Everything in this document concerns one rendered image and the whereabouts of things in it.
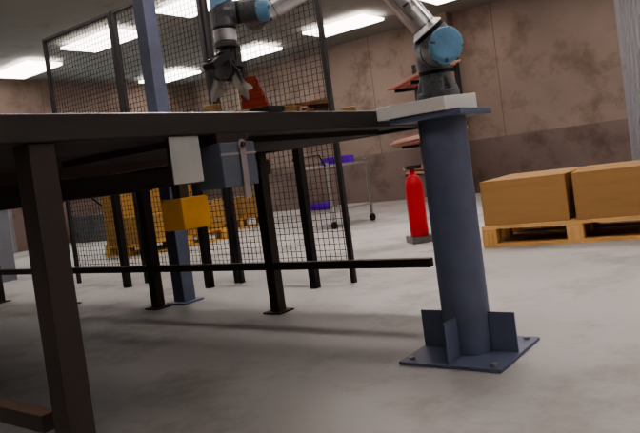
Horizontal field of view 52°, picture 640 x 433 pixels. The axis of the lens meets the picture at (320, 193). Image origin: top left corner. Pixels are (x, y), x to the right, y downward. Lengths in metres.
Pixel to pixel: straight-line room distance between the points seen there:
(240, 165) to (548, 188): 3.32
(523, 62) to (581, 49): 0.90
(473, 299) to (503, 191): 2.60
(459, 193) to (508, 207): 2.61
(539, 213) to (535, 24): 6.54
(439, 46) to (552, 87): 8.76
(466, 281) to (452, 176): 0.37
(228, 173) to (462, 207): 0.91
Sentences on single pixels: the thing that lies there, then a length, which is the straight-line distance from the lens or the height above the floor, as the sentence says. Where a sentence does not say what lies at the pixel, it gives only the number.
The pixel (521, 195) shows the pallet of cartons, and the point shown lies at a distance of 4.86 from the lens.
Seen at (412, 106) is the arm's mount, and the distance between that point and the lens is 2.26.
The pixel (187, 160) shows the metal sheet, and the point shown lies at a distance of 1.69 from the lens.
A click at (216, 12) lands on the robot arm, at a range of 2.18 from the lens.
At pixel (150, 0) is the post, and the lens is 4.40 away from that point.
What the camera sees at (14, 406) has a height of 0.27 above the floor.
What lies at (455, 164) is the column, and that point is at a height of 0.68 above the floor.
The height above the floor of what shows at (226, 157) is 0.79.
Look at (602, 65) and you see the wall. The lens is 10.74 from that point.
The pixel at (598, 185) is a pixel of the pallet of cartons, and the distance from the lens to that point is 4.75.
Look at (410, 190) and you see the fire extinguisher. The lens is 5.60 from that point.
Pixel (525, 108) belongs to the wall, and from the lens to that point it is 11.04.
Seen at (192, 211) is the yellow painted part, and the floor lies 0.66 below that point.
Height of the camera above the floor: 0.72
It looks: 2 degrees down
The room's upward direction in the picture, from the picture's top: 8 degrees counter-clockwise
